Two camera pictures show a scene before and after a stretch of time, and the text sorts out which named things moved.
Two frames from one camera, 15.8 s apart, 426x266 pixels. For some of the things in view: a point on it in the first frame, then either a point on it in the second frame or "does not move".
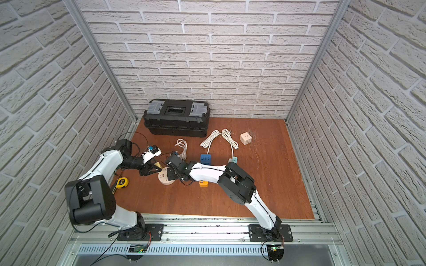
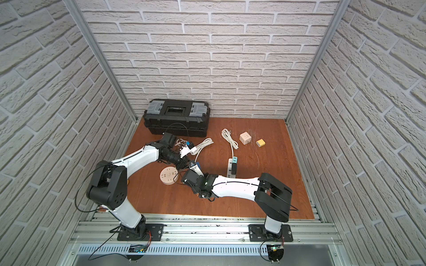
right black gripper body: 173,174 -> 198,193
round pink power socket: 163,177 does not move
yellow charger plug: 158,164 -> 260,143
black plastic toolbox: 177,118 does not move
